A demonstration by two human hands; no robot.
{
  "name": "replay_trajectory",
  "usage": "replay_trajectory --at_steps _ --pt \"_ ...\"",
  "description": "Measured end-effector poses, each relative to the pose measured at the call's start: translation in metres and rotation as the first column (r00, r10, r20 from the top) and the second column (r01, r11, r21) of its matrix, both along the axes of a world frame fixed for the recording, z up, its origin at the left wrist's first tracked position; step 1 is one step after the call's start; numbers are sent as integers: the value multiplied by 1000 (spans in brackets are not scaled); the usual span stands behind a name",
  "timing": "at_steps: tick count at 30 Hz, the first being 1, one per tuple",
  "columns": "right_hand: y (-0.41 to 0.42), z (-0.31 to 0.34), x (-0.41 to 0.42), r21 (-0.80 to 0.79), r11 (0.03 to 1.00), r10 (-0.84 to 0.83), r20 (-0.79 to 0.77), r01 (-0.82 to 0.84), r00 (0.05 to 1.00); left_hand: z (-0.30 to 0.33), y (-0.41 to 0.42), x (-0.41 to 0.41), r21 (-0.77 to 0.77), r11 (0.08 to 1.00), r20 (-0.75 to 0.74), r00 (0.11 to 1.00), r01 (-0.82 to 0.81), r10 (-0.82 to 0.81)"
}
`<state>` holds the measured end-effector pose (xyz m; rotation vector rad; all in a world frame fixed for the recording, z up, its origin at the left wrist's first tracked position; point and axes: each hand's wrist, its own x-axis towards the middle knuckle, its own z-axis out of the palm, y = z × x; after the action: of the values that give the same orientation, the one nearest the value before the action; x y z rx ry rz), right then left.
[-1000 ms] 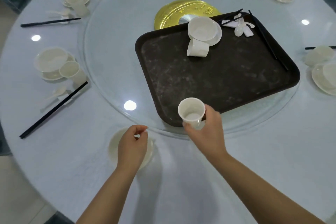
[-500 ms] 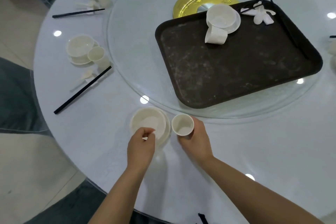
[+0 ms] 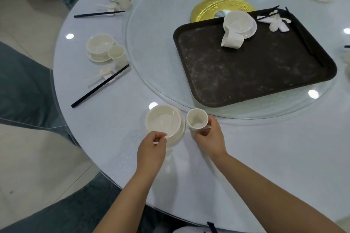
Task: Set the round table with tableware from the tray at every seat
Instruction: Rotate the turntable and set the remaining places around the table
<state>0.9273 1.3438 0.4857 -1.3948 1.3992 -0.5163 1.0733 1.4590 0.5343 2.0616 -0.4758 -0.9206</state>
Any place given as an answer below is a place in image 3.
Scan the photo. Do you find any person's left hand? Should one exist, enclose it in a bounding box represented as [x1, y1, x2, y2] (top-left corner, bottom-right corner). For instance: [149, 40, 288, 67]
[136, 131, 168, 177]

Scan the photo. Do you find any person's right hand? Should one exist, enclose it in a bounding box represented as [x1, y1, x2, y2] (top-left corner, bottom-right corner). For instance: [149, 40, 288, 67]
[193, 115, 229, 161]

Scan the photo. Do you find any black tray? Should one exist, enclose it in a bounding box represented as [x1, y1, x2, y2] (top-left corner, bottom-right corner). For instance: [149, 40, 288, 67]
[173, 8, 338, 108]

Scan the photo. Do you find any heap of small white pieces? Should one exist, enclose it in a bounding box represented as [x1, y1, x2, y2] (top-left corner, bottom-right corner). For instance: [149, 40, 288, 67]
[257, 9, 292, 33]

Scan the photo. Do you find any bunch of black chopsticks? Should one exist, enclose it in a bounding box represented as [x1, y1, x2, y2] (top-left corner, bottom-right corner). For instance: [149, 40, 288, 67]
[257, 5, 324, 67]

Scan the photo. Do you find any person's right forearm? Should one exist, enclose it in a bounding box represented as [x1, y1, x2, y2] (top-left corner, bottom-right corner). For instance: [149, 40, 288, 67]
[214, 152, 346, 233]

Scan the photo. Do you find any person's left forearm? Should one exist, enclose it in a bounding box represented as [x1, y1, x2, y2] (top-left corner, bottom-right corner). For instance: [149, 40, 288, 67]
[93, 169, 159, 233]

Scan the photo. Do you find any white round table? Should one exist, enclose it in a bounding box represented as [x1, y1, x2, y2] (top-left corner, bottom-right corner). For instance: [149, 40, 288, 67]
[53, 0, 350, 233]

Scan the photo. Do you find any person's white shirt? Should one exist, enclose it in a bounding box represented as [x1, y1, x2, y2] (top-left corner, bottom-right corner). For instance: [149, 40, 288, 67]
[172, 226, 214, 233]

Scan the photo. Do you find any glass lazy susan turntable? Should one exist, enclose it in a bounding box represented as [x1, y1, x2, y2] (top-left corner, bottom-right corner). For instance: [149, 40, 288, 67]
[125, 0, 338, 120]

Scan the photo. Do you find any gold turntable base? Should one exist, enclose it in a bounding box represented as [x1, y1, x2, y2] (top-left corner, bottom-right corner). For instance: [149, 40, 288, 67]
[190, 0, 256, 23]

